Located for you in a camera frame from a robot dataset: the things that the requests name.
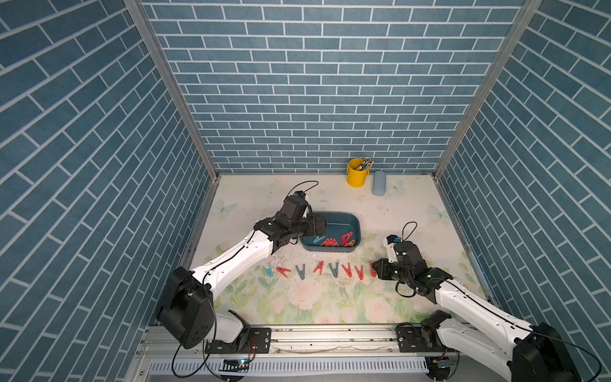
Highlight dark teal clothespin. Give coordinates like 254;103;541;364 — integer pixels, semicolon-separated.
329;261;340;279

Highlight grey blue cylinder case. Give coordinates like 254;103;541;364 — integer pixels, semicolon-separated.
372;170;387;197

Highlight dark teal storage box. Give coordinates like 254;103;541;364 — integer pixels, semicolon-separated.
299;211;362;252

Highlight pens in yellow cup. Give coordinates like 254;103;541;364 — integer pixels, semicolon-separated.
356;158;374;171

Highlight aluminium front rail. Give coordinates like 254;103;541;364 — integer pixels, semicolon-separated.
135;324;526;358

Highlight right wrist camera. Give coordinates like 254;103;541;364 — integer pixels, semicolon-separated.
383;234;401;263

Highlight aluminium corner post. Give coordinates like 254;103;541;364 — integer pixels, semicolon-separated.
433;0;542;183
124;0;219;182

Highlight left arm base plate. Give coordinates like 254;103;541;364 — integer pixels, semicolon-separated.
205;327;272;354

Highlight red clothespin in box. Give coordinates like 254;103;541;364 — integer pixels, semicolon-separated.
321;237;340;248

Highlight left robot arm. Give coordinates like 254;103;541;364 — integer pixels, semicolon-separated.
158;191;326;353

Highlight aluminium corner post right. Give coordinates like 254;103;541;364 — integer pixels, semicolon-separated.
433;0;542;183

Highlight aluminium corner post left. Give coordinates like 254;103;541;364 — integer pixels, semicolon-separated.
124;0;219;182

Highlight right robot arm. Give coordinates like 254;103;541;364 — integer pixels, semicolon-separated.
372;235;581;381

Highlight yellow pen cup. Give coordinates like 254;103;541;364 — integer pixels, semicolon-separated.
346;159;369;188

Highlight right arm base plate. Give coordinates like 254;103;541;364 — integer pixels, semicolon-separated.
395;322;455;354

